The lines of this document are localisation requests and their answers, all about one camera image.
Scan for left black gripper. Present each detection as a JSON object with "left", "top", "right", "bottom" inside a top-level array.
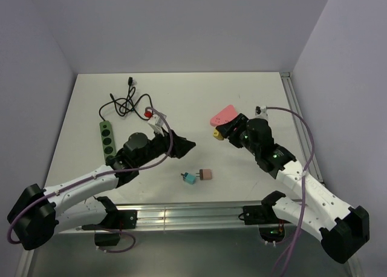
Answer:
[{"left": 135, "top": 126, "right": 195, "bottom": 168}]

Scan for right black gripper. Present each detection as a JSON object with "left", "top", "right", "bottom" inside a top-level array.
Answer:
[{"left": 216, "top": 113, "right": 260, "bottom": 156}]

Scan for yellow plug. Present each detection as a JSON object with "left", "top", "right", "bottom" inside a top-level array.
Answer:
[{"left": 213, "top": 129, "right": 224, "bottom": 140}]

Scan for blue plug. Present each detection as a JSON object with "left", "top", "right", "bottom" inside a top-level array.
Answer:
[{"left": 181, "top": 172, "right": 197, "bottom": 185}]

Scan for green power strip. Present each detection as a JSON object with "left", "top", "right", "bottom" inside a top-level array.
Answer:
[{"left": 99, "top": 120, "right": 117, "bottom": 163}]

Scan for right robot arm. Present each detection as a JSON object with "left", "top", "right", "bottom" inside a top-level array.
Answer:
[{"left": 216, "top": 114, "right": 369, "bottom": 264}]

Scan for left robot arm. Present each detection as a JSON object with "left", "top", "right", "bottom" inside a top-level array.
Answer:
[{"left": 7, "top": 131, "right": 196, "bottom": 250}]

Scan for pink plug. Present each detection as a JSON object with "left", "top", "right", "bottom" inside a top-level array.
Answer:
[{"left": 196, "top": 169, "right": 212, "bottom": 180}]

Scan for pink triangular power strip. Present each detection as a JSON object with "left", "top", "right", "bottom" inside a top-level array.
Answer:
[{"left": 210, "top": 105, "right": 238, "bottom": 127}]

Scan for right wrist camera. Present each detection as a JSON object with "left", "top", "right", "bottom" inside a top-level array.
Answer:
[{"left": 255, "top": 106, "right": 268, "bottom": 121}]

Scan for black power cord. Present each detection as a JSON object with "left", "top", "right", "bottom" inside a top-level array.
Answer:
[{"left": 99, "top": 76, "right": 154, "bottom": 122}]

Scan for aluminium front rail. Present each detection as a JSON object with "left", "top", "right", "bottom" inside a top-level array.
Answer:
[{"left": 116, "top": 201, "right": 261, "bottom": 232}]

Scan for aluminium rail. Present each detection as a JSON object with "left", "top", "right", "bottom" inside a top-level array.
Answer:
[
  {"left": 279, "top": 72, "right": 325, "bottom": 185},
  {"left": 116, "top": 201, "right": 261, "bottom": 232}
]

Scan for aluminium right rail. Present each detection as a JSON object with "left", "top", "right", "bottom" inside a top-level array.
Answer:
[{"left": 279, "top": 72, "right": 325, "bottom": 185}]

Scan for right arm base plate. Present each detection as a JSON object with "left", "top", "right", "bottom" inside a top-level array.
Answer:
[{"left": 238, "top": 205, "right": 279, "bottom": 225}]

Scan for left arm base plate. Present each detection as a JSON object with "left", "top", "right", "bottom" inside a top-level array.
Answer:
[{"left": 82, "top": 210, "right": 137, "bottom": 230}]

